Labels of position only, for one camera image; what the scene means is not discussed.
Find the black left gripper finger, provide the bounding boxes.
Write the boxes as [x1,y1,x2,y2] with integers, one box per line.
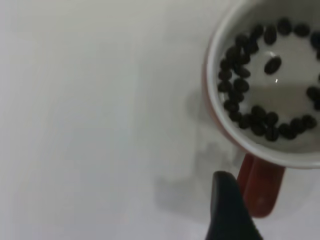
[204,171,263,240]

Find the red ceramic mug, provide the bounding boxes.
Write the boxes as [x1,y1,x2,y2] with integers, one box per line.
[201,0,320,219]

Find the dark coffee beans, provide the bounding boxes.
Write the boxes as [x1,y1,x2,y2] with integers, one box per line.
[217,16,320,142]

